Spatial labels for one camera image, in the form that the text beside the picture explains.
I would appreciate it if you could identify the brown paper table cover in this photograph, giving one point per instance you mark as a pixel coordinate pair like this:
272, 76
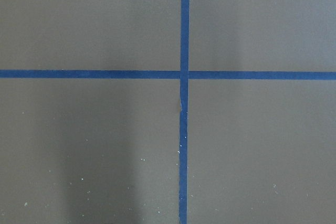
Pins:
90, 111

